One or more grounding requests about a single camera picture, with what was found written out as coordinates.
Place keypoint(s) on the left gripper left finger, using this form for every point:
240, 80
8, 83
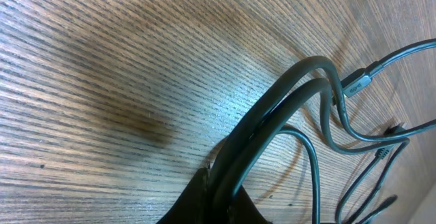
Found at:
190, 206

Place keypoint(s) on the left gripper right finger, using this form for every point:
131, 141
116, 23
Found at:
243, 211

